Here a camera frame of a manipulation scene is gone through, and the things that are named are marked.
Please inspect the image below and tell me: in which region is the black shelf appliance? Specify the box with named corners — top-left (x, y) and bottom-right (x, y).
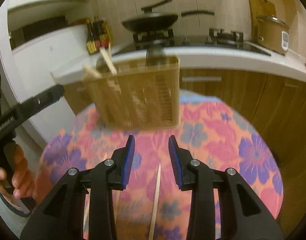
top-left (9, 15), bottom-right (68, 48)

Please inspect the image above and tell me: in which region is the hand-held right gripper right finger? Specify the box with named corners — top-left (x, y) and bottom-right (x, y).
top-left (168, 135), bottom-right (285, 240)

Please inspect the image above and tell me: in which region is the floral tablecloth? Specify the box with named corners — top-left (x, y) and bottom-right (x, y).
top-left (39, 89), bottom-right (284, 240)

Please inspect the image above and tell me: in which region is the black gas stove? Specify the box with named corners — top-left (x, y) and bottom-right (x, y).
top-left (132, 27), bottom-right (272, 55)

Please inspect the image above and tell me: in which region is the person's left forearm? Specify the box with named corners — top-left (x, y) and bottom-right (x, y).
top-left (0, 192), bottom-right (24, 239)

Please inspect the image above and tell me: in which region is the wooden cutting board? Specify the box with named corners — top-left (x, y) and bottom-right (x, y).
top-left (248, 0), bottom-right (277, 24)

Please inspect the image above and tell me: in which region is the yellow plastic utensil basket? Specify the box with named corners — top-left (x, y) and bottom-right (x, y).
top-left (82, 56), bottom-right (180, 132)

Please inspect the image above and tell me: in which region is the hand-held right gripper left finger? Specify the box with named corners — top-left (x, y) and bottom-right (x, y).
top-left (20, 135), bottom-right (136, 240)

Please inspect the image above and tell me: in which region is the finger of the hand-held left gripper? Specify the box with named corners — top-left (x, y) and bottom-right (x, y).
top-left (18, 84), bottom-right (65, 117)

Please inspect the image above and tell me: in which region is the beige rice cooker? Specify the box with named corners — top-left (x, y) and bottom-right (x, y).
top-left (256, 15), bottom-right (290, 55)

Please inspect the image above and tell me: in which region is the black wok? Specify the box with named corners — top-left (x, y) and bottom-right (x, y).
top-left (122, 10), bottom-right (215, 32)

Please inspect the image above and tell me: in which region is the person's left hand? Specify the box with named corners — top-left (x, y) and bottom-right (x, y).
top-left (0, 145), bottom-right (36, 198)

